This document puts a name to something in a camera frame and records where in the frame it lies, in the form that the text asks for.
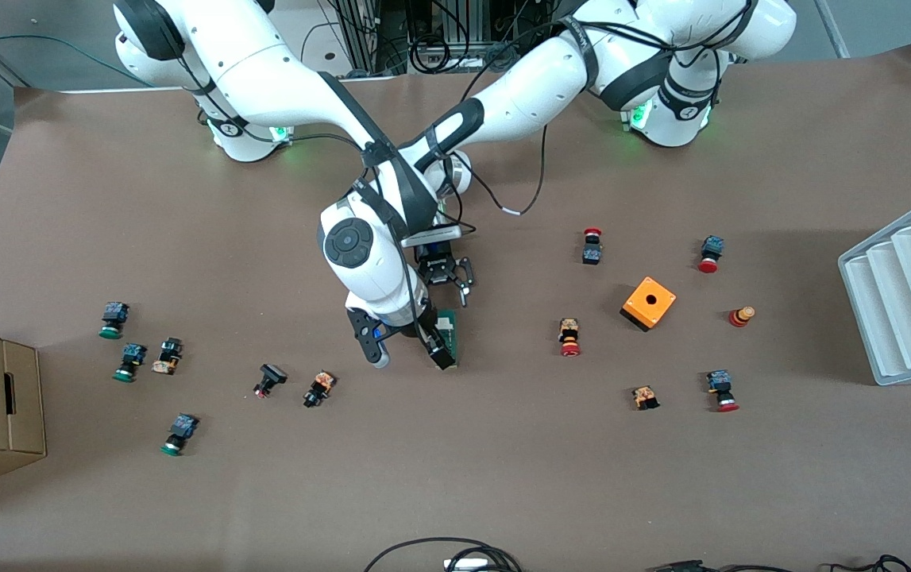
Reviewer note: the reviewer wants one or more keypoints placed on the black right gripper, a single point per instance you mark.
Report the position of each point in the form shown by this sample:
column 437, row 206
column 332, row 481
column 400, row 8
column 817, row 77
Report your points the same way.
column 429, row 330

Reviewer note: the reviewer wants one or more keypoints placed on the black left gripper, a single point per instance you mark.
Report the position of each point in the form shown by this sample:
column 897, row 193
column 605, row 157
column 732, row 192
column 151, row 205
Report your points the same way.
column 437, row 268

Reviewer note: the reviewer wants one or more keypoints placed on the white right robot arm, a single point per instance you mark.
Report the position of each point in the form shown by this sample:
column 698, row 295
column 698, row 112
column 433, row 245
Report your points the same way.
column 264, row 63

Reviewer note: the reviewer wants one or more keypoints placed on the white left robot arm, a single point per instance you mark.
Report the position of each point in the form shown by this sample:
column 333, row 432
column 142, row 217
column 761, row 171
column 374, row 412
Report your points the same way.
column 534, row 87

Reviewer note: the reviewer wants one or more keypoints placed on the red emergency stop orange body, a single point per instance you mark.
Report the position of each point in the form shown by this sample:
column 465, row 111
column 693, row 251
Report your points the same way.
column 569, row 337

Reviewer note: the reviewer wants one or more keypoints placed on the red mushroom button black body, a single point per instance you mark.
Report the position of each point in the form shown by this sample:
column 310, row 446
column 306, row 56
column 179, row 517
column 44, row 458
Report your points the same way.
column 592, row 246

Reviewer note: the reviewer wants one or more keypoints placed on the black square push button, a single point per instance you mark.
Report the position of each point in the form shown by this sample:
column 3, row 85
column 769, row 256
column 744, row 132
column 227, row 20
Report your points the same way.
column 269, row 379

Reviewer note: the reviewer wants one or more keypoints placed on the small orange contact block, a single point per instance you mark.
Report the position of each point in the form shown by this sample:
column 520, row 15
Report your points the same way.
column 645, row 397

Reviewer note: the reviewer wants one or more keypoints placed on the white power strip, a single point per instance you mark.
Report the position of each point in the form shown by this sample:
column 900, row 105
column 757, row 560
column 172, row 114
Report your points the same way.
column 467, row 565

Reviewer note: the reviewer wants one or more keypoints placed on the aluminium equipment rack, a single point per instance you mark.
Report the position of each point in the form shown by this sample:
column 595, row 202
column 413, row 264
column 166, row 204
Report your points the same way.
column 364, row 36

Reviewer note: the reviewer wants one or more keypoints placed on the red push button blue body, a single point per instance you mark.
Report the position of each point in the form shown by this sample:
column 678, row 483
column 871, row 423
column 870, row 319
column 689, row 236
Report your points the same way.
column 721, row 390
column 710, row 253

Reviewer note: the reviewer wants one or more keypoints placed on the green push button blue body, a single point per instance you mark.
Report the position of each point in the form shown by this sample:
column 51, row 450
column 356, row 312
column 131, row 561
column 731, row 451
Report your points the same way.
column 110, row 319
column 129, row 362
column 179, row 434

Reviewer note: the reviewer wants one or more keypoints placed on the red orange mushroom cap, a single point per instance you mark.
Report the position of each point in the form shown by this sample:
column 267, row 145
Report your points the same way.
column 741, row 315

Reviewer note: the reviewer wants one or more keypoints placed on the white ridged plastic tray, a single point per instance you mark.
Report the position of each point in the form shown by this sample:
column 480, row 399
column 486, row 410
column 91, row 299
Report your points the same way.
column 900, row 302

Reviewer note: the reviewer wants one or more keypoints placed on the black knob orange selector switch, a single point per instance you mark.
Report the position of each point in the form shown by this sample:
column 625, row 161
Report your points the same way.
column 318, row 388

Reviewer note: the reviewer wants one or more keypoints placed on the orange button enclosure box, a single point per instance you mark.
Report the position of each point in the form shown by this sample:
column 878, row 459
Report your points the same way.
column 649, row 303

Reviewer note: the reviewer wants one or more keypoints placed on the black orange contact switch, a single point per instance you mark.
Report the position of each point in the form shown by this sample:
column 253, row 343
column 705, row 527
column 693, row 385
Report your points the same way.
column 167, row 356

